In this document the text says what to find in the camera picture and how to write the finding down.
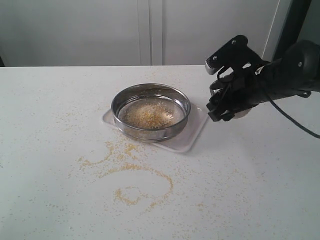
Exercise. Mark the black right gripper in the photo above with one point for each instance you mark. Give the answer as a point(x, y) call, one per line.
point(245, 88)

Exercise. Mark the stainless steel cup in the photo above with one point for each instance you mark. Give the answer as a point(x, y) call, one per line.
point(241, 113)

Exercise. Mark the yellow-brown granules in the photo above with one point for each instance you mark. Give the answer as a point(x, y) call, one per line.
point(148, 116)

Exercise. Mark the round stainless steel sieve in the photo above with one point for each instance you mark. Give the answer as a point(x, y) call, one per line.
point(150, 93)

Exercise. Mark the white plastic tray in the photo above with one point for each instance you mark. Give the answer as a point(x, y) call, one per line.
point(181, 143)

